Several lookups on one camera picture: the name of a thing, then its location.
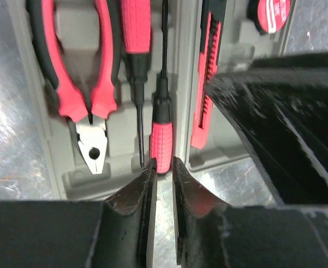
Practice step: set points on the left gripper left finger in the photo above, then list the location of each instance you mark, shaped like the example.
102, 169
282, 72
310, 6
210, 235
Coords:
115, 232

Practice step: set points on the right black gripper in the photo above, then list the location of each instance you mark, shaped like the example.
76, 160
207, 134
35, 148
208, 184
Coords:
279, 108

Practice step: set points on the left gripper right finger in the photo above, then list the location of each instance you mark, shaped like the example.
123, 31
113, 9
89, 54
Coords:
212, 233

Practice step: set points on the grey plastic tool case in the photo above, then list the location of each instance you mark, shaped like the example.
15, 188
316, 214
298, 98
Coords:
222, 163

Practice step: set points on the red black tape roll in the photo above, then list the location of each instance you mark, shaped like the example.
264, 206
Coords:
269, 16

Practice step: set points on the red black pliers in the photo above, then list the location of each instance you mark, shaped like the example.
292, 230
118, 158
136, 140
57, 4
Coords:
78, 47

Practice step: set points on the large red screwdriver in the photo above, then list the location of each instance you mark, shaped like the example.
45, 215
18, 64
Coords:
161, 139

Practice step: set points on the red utility knife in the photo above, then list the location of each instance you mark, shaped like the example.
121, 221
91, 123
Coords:
211, 25

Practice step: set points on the small red screwdriver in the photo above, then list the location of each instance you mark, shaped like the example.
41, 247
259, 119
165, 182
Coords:
136, 20

